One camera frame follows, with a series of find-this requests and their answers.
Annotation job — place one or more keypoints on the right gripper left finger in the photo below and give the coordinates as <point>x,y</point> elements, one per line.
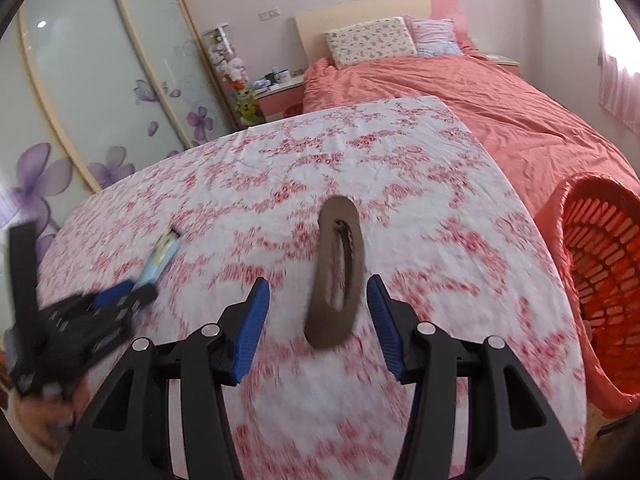
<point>124,433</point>

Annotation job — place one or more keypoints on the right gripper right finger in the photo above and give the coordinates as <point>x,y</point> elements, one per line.
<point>513,432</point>

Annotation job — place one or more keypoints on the small light blue tube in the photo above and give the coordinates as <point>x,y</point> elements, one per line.
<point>162,253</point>

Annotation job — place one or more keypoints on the floral pink white cloth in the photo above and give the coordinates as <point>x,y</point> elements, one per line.
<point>442,227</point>

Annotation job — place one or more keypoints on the orange plastic basket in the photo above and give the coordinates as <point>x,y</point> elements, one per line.
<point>590,225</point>

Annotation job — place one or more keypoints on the floral glass wardrobe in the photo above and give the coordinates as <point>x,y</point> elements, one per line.
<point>93,91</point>

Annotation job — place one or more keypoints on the coral pink duvet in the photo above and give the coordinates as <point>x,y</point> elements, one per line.
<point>535,140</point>

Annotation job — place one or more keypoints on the plush toy display column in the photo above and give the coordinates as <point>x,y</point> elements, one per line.
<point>232,74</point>

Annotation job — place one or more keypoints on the pink white nightstand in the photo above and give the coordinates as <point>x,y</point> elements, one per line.
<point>284,102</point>

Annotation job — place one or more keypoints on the pink curtain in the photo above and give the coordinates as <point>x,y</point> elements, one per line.
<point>619,84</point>

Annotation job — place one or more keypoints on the right side nightstand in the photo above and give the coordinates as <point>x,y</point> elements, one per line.
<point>507,64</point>

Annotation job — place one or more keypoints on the striped pink pillow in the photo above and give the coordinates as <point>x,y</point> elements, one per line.
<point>433,37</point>

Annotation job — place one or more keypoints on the beige pink headboard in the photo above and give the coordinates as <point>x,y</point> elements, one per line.
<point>312,24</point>

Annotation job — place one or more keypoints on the floral white pillow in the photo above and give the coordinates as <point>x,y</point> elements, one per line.
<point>370,41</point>

